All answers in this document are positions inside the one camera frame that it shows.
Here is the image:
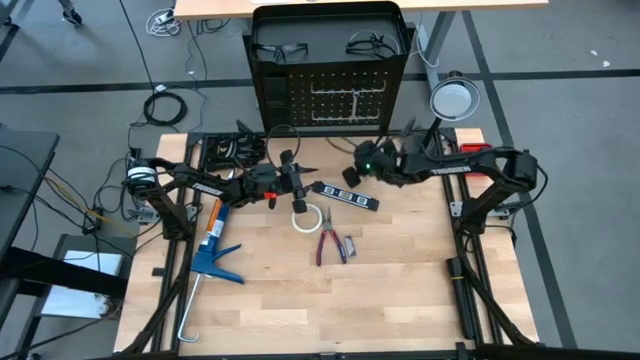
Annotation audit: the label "red plastic box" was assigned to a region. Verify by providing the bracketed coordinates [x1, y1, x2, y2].
[459, 142, 495, 178]

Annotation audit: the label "coiled black cable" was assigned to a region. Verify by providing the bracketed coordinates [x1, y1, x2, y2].
[143, 90, 189, 127]

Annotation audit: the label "black desk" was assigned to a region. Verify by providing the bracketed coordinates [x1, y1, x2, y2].
[0, 127, 61, 261]

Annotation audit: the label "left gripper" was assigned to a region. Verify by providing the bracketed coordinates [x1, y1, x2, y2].
[247, 149, 320, 215]

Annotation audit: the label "black pegboard cart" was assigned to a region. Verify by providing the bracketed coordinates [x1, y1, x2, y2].
[243, 0, 416, 136]

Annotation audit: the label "white masking tape roll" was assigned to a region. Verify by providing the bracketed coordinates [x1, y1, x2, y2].
[291, 202, 325, 235]

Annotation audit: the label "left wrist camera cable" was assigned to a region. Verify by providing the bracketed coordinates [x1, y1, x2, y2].
[264, 124, 301, 166]

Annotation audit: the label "person's foot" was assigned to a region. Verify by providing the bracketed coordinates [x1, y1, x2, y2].
[55, 0, 85, 27]

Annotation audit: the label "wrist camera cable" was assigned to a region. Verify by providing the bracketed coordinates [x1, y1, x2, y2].
[324, 135, 361, 155]
[264, 124, 301, 166]

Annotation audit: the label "red-blue handled pliers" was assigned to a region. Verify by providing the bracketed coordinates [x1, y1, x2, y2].
[314, 205, 349, 268]

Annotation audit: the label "silver pegboard hook rail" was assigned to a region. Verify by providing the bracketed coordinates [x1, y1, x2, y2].
[310, 110, 382, 124]
[310, 80, 389, 95]

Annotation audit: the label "white cable bundle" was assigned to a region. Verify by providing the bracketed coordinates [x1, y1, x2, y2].
[146, 7, 182, 38]

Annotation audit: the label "light wooden desk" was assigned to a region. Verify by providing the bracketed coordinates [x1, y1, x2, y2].
[173, 0, 550, 94]

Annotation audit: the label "white flat panel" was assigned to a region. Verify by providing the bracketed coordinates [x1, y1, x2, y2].
[40, 248, 125, 320]

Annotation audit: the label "black pegboard bin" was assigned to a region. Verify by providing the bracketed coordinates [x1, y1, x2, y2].
[269, 102, 292, 129]
[265, 74, 290, 104]

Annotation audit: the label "black desk lamp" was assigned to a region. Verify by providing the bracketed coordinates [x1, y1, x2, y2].
[402, 70, 482, 151]

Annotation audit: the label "black metal rig frame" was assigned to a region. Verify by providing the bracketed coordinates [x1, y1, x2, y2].
[99, 128, 640, 360]

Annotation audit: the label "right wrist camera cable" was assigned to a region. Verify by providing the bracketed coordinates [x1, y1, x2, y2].
[324, 135, 361, 155]

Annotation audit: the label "black folded tripod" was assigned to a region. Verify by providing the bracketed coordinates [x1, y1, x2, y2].
[446, 256, 484, 341]

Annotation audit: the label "blue caulking gun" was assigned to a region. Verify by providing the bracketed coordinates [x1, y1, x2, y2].
[177, 167, 246, 344]

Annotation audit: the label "black spirit level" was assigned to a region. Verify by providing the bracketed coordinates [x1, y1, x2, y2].
[309, 180, 381, 213]

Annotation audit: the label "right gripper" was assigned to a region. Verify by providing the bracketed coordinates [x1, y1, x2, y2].
[342, 139, 406, 190]

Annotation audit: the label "black metal floor beam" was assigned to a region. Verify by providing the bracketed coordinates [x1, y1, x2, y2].
[0, 246, 130, 301]

